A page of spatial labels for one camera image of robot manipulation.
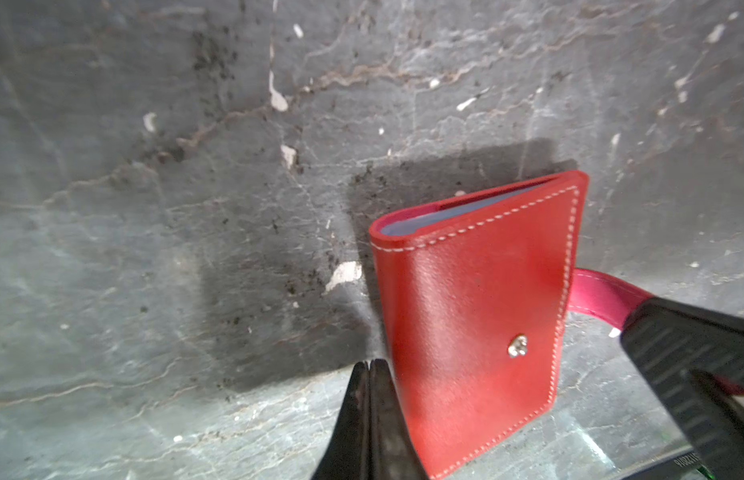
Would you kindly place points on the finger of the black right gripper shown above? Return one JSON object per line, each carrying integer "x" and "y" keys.
{"x": 693, "y": 361}

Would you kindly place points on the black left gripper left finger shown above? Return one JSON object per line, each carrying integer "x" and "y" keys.
{"x": 347, "y": 454}

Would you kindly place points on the red leather card holder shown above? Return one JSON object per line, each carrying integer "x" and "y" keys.
{"x": 475, "y": 293}

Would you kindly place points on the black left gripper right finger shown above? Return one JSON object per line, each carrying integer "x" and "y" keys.
{"x": 392, "y": 453}

